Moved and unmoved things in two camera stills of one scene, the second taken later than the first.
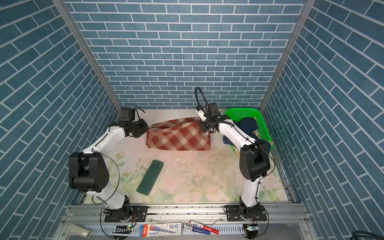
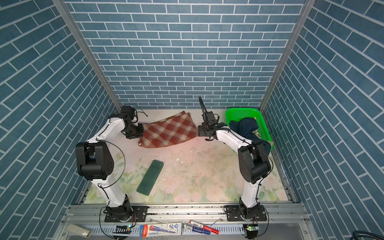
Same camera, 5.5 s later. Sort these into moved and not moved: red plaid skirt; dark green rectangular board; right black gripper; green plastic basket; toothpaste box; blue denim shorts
Moved: red plaid skirt; right black gripper
Not moved: dark green rectangular board; blue denim shorts; toothpaste box; green plastic basket
